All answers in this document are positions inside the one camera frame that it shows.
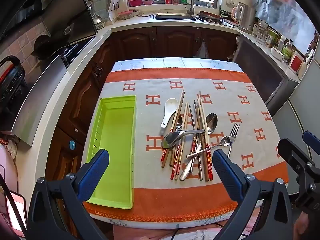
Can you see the red pan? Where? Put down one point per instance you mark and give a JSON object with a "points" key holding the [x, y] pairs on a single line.
{"points": [[210, 15]]}

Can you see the pile of mixed chopsticks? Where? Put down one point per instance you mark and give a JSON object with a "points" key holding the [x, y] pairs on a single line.
{"points": [[178, 110]]}

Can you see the person's right hand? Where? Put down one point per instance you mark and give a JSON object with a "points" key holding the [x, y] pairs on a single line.
{"points": [[301, 227]]}

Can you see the dark grey appliance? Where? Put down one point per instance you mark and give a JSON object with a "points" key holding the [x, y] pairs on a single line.
{"points": [[262, 75]]}

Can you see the white ceramic spoon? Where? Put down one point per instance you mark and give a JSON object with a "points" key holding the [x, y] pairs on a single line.
{"points": [[170, 106]]}

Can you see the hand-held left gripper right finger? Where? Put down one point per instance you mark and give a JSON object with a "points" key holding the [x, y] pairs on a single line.
{"points": [[225, 170]]}

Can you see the pink bowl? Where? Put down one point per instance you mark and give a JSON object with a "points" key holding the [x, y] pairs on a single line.
{"points": [[148, 2]]}

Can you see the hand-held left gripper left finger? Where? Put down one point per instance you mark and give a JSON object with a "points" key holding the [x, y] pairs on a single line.
{"points": [[96, 170]]}

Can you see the brown wooden kitchen cabinets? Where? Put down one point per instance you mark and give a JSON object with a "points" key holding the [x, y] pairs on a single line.
{"points": [[175, 40]]}

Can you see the dark steel stove panel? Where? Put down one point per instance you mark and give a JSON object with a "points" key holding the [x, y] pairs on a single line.
{"points": [[67, 17]]}

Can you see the orange grey patterned blanket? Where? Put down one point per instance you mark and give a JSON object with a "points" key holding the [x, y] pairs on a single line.
{"points": [[250, 120]]}

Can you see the metal fork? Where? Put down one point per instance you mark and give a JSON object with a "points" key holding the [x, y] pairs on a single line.
{"points": [[233, 132]]}

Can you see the black range hood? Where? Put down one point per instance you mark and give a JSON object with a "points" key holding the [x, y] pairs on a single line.
{"points": [[20, 0]]}

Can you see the large metal spoon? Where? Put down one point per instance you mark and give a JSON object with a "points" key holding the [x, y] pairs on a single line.
{"points": [[212, 122]]}

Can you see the silver foil wall sheet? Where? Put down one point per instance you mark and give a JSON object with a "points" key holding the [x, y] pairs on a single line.
{"points": [[282, 12]]}

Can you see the white kitchen countertop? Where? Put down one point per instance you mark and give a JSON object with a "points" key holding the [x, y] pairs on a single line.
{"points": [[105, 33]]}

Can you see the hanging plastic bag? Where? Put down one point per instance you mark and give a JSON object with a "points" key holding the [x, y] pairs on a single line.
{"points": [[202, 51]]}

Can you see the gas stove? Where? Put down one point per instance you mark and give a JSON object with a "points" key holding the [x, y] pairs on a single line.
{"points": [[75, 48]]}

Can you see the red basin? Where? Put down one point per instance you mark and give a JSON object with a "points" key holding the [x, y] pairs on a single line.
{"points": [[135, 1]]}

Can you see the glass jar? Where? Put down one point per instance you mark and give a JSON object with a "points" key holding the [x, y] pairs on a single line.
{"points": [[261, 32]]}

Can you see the pink round appliance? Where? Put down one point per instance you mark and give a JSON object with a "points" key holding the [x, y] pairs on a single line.
{"points": [[7, 167]]}

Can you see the steel sink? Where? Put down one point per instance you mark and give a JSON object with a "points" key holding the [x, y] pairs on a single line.
{"points": [[175, 17]]}

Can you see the green plastic utensil tray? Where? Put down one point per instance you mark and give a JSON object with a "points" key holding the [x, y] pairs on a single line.
{"points": [[117, 140]]}

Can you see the steel electric kettle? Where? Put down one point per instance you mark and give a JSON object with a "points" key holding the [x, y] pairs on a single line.
{"points": [[246, 17]]}

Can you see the pink jug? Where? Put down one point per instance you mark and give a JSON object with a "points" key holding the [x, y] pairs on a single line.
{"points": [[235, 12]]}

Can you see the metal kettle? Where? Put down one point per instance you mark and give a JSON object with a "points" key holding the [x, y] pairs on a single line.
{"points": [[97, 20]]}

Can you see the blue round hook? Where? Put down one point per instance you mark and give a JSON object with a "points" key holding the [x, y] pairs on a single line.
{"points": [[72, 145]]}

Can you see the black cooker appliance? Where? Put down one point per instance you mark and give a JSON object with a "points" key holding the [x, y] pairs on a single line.
{"points": [[10, 85]]}

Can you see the black wok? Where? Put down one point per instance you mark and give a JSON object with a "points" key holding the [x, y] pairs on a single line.
{"points": [[43, 46]]}

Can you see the clear bottle green label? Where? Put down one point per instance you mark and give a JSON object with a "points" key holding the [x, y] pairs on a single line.
{"points": [[287, 50]]}

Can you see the phone with lit screen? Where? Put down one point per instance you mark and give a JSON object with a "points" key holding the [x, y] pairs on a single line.
{"points": [[16, 211]]}

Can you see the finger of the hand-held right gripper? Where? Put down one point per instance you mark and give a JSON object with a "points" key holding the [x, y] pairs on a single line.
{"points": [[290, 152], [311, 139]]}

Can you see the pink lidded container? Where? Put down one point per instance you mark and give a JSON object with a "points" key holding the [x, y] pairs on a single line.
{"points": [[125, 15]]}

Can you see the red labelled container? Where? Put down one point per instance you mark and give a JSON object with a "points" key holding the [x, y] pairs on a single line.
{"points": [[296, 62]]}

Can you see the white bowl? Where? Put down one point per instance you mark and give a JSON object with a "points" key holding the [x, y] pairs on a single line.
{"points": [[277, 53]]}

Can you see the white wall socket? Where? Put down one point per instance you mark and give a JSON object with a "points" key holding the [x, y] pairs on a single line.
{"points": [[230, 1]]}

